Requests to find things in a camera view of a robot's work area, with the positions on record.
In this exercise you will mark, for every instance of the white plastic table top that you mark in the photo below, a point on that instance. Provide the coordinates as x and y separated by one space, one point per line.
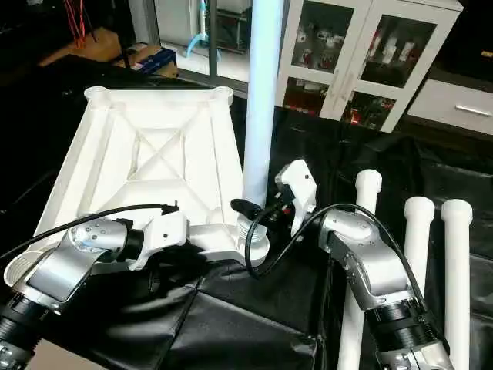
169 146

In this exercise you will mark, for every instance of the white plastic table leg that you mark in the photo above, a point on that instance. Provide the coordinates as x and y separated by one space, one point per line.
420 239
457 285
362 231
260 100

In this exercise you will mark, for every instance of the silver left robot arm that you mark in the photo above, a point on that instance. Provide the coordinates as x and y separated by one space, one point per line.
69 258

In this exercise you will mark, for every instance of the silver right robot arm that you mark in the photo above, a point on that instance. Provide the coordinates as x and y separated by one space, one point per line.
373 266

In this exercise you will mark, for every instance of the black work mat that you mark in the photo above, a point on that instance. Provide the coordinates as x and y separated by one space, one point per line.
231 324

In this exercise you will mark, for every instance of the white glass door cabinet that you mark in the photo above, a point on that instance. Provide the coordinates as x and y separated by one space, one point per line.
347 58

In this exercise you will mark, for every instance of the grey metal pole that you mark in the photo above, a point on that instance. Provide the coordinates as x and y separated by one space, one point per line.
212 38

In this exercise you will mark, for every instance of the brown cardboard box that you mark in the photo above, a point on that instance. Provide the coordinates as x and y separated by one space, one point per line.
152 60

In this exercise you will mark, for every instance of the light blue mop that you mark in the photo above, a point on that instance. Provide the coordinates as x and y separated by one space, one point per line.
198 35

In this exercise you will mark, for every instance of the white appliance cabinet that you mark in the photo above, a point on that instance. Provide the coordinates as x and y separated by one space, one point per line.
181 19

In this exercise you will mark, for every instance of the white drawer unit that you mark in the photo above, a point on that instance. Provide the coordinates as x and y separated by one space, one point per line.
458 108

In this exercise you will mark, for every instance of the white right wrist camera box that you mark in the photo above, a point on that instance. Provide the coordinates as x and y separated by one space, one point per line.
296 189

